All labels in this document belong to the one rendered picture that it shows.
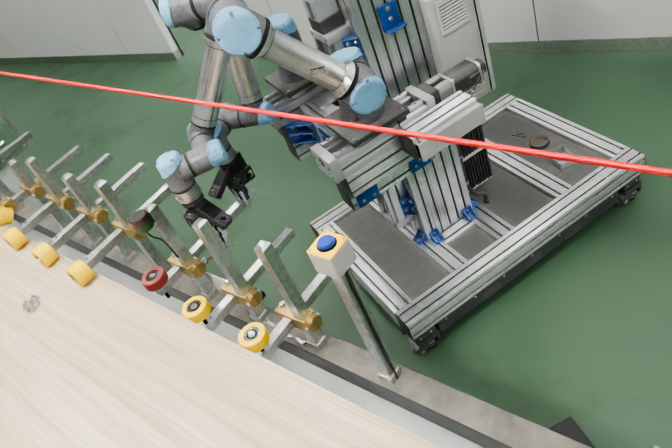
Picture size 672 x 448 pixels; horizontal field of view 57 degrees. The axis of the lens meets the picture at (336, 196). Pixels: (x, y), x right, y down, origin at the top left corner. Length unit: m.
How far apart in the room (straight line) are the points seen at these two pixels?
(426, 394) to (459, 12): 1.28
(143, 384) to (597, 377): 1.55
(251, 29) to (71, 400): 1.12
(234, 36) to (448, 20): 0.88
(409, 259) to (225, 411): 1.30
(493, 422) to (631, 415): 0.88
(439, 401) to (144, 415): 0.75
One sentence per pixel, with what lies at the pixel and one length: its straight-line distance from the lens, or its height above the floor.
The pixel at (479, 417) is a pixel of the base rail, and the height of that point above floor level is 0.70.
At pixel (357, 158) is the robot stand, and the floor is 0.95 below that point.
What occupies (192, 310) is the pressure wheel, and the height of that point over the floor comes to 0.90.
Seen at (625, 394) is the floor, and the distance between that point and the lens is 2.44.
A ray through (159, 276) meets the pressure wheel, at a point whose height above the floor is 0.91.
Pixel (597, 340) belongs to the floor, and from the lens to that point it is 2.56.
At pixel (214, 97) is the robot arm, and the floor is 1.34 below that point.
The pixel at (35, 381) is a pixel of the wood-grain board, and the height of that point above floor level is 0.90.
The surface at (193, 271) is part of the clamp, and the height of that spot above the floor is 0.86.
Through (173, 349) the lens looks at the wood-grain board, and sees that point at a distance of 1.82.
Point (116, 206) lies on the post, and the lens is 2.18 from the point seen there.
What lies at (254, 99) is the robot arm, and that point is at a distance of 2.07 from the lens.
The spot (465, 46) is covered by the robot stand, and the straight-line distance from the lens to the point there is 2.32.
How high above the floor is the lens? 2.11
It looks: 38 degrees down
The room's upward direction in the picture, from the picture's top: 24 degrees counter-clockwise
